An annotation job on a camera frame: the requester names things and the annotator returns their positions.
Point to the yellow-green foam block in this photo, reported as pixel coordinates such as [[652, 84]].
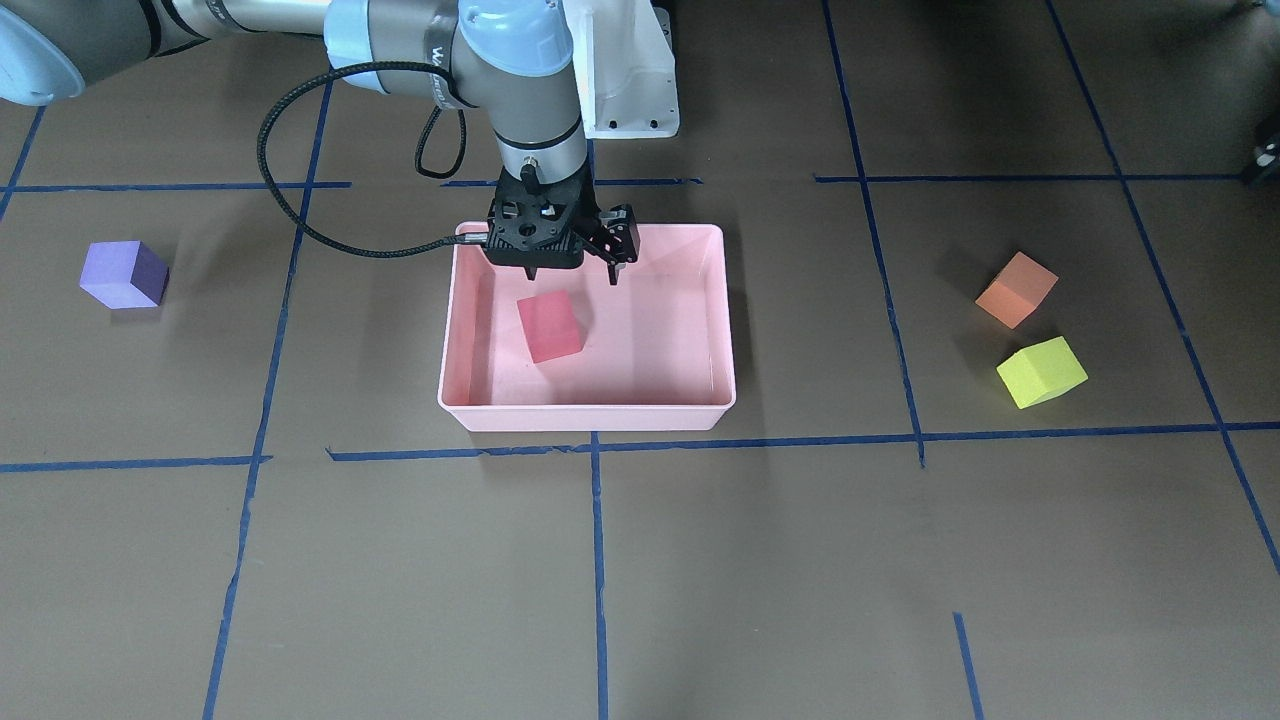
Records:
[[1037, 373]]

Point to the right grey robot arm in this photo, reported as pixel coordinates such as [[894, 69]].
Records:
[[512, 59]]

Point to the pink plastic bin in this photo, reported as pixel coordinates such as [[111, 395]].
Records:
[[657, 349]]

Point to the purple foam block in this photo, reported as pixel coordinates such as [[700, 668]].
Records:
[[124, 275]]

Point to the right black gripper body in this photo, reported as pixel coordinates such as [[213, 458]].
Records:
[[619, 236]]

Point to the pink foam block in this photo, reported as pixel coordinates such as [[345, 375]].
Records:
[[550, 326]]

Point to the orange foam block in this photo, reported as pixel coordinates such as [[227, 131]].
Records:
[[1017, 290]]

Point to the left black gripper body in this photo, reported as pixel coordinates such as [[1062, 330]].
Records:
[[1273, 151]]

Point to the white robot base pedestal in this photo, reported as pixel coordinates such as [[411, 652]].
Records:
[[625, 69]]

